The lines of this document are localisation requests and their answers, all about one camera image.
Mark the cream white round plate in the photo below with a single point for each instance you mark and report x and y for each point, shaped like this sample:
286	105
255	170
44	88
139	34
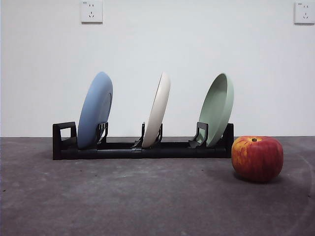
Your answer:
157	110

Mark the pale green round plate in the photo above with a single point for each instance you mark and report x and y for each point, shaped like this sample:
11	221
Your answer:
216	110

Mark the blue round plate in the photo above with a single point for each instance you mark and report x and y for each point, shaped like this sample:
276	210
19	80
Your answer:
94	110

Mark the black plastic plate rack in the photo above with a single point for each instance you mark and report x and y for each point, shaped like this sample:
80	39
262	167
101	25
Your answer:
123	153

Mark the red yellow apple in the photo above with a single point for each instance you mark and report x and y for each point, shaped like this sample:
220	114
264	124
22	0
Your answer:
257	159

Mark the white wall socket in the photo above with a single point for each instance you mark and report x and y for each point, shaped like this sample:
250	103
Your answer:
305	14
91	14

